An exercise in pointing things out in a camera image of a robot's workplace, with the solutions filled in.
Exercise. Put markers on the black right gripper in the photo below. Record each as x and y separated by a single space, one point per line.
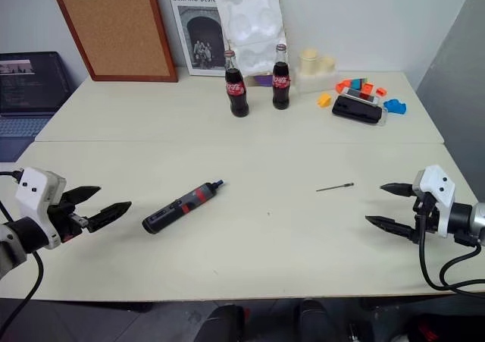
425 220

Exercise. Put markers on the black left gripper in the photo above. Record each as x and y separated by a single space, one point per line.
62 217

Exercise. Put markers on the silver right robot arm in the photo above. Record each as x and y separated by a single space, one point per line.
464 220

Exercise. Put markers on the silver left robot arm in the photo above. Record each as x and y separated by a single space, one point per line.
20 236

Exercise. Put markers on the thin screwdriver bit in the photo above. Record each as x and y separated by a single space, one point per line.
335 187

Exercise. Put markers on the grey red electric screwdriver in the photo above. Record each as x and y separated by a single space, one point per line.
178 209

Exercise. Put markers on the clear plastic piece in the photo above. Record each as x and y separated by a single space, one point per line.
383 116

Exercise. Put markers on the blue plastic piece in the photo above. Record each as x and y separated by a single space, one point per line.
396 106

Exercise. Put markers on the black oblong case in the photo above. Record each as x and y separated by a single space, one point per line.
356 110

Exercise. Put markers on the small orange plastic piece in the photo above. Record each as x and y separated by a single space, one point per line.
381 91

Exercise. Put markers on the white smartphone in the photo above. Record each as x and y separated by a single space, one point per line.
360 95

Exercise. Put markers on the orange plastic square piece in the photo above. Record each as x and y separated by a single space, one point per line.
367 88

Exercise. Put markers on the black red object under table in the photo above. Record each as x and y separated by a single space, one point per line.
435 330

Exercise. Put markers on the yellow plastic piece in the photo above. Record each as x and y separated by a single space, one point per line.
324 101

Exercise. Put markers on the dark laptop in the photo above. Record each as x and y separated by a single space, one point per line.
28 91

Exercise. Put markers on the multicoloured plastic block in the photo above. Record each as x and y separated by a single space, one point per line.
360 81

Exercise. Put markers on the orange plastic wedge piece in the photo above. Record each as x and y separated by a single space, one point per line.
342 85

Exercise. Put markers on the dark rounded shape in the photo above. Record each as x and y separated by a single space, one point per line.
221 325
316 321

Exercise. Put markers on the white foam block holder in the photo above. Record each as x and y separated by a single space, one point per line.
316 81

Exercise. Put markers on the small cream cylinder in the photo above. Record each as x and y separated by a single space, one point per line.
328 64

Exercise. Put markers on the glass cola bottle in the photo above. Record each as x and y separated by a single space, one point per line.
281 86
236 91

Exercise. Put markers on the large cream cylinder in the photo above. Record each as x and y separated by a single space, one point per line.
310 59

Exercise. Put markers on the wood framed cork board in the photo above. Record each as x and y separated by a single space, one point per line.
113 27

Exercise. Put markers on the purple sheet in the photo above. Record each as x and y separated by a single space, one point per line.
263 81

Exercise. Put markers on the graphic design book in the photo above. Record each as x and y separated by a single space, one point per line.
197 35

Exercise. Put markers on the white moulded foam tray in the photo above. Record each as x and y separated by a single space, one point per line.
250 23

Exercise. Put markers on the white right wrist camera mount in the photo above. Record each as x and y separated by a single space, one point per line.
437 184

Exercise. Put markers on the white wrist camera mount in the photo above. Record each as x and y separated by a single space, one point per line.
437 184
36 190

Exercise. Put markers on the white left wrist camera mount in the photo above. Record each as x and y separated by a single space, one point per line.
36 190

